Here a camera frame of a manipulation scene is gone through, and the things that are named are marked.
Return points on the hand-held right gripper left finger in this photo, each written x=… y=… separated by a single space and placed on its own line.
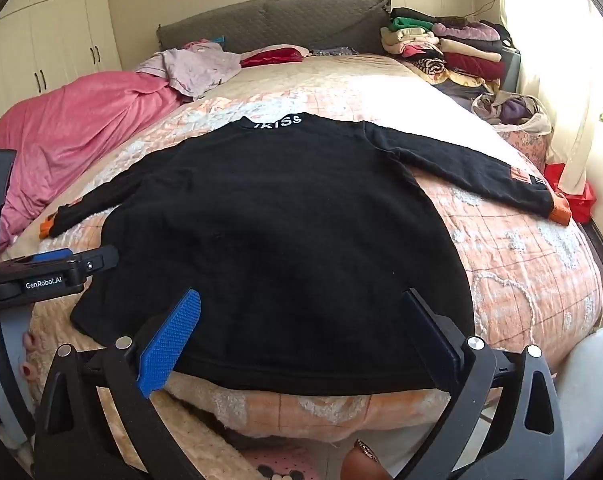
x=171 y=345

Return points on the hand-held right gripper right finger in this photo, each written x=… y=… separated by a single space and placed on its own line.
x=431 y=332

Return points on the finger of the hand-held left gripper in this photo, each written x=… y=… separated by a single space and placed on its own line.
x=99 y=259
x=51 y=255

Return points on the black sweater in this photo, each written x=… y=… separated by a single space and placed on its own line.
x=281 y=235

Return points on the beige bag of clothes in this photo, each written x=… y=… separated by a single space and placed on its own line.
x=511 y=110

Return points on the stack of folded clothes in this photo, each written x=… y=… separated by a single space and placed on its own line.
x=461 y=50

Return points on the person's left hand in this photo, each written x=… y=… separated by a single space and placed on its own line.
x=29 y=355

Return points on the cream fleece blanket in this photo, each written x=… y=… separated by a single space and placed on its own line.
x=51 y=320

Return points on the orange plaid blanket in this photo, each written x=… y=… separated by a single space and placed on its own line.
x=506 y=260

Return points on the pink blanket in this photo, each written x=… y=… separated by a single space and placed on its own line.
x=71 y=125

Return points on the pink cartoon slipper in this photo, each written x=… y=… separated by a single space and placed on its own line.
x=281 y=462

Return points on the white stool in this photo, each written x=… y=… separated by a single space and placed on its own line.
x=591 y=385

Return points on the red bag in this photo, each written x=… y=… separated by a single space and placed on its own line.
x=581 y=200

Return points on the floral storage box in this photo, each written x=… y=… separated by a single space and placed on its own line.
x=529 y=147

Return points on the lilac garment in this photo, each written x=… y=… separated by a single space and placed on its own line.
x=196 y=70

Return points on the white wardrobe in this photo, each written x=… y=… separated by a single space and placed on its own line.
x=56 y=35

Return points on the pink garment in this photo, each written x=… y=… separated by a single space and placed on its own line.
x=201 y=46

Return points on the red cloth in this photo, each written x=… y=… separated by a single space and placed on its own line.
x=274 y=55

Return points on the grey storage box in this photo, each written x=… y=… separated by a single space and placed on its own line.
x=510 y=67

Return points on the dark patterned cloth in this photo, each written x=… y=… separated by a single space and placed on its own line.
x=334 y=52

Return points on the cream curtain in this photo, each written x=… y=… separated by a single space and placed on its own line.
x=556 y=60

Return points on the grey padded headboard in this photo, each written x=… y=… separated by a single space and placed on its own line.
x=281 y=20

